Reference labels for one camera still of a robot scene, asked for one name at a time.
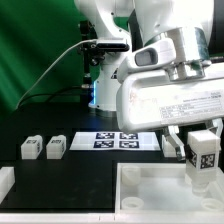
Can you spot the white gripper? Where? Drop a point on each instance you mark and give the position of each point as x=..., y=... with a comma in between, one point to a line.
x=149, y=100

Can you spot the white square tabletop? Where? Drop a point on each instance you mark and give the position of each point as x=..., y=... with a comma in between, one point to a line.
x=154, y=187

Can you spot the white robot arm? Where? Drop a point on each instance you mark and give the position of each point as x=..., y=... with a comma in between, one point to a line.
x=187, y=22

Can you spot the white sheet with tags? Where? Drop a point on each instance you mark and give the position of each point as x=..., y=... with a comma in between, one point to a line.
x=145, y=141

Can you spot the white obstacle block left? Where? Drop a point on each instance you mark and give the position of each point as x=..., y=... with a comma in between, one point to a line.
x=7, y=180

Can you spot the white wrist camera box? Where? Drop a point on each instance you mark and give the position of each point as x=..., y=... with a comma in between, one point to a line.
x=152, y=57

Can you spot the black camera on stand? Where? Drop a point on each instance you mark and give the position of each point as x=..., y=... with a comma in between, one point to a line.
x=103, y=52

